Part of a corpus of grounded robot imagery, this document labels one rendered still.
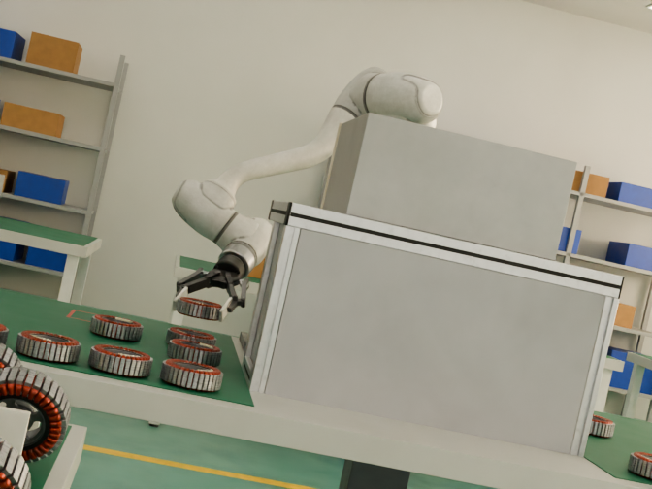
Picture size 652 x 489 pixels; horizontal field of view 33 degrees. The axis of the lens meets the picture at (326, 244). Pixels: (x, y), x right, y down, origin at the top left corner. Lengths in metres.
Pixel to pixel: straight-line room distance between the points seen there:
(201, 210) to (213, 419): 1.06
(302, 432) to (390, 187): 0.52
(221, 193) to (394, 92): 0.53
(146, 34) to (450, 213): 7.28
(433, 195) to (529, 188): 0.19
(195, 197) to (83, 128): 6.41
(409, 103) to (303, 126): 6.37
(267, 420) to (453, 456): 0.34
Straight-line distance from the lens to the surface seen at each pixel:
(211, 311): 2.63
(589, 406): 2.28
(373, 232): 2.12
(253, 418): 1.92
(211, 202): 2.89
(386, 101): 2.99
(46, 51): 8.82
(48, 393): 1.26
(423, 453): 1.98
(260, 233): 2.90
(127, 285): 9.27
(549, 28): 9.84
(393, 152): 2.15
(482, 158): 2.19
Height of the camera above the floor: 1.09
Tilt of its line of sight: 1 degrees down
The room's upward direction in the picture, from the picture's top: 13 degrees clockwise
